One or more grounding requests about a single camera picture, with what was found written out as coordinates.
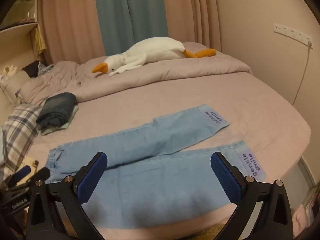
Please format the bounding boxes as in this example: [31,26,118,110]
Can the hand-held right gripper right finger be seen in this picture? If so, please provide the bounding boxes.
[210,151,294,240]

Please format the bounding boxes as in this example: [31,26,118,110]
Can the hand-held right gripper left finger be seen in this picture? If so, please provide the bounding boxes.
[25,151,108,240]

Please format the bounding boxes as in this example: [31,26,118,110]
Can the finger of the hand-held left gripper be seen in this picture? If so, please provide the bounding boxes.
[14,165,32,182]
[27,167,51,183]

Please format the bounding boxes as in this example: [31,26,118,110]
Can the light blue denim pants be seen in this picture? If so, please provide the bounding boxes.
[47,104,267,230]

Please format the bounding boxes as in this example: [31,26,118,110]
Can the plaid pillow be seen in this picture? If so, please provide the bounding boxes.
[0,104,43,178]

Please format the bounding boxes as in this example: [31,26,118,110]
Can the pile of folded dark clothes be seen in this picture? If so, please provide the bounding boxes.
[40,105,79,136]

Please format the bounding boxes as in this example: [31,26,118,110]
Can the brown fuzzy blanket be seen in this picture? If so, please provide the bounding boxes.
[160,221,227,240]

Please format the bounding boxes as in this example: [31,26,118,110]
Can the folded dark denim jeans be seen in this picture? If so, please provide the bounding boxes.
[36,92,78,127]

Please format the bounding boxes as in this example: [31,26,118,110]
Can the pink bed blanket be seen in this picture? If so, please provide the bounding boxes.
[0,42,312,240]

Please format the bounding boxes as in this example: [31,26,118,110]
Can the beige pillow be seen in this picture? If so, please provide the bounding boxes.
[0,70,31,106]

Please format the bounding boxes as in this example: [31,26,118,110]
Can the pink cloth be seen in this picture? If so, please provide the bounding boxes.
[292,202,316,238]

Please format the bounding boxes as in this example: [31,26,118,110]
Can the dark brown cloth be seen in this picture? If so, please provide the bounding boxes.
[21,60,41,78]

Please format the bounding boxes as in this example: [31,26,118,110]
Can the floral cloth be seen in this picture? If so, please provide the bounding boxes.
[37,62,55,77]

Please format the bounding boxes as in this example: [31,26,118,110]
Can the pink quilt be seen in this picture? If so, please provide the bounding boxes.
[19,42,253,105]

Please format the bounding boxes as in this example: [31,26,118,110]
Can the yellow hanging cloth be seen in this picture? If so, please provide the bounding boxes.
[33,27,48,56]

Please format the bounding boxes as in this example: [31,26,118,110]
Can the white goose plush toy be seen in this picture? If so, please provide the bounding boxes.
[92,37,217,77]

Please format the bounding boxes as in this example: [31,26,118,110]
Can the wooden shelf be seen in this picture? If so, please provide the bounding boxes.
[0,21,39,33]

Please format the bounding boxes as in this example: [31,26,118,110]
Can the pink curtain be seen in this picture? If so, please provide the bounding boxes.
[161,0,218,52]
[37,0,106,65]

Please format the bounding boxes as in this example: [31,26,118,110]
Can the teal curtain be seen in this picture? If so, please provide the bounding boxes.
[94,0,167,57]

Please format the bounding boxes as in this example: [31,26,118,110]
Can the white power cable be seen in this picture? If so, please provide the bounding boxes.
[291,42,313,106]

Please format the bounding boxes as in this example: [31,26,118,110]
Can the white wall power strip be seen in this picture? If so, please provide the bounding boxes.
[274,23,314,46]

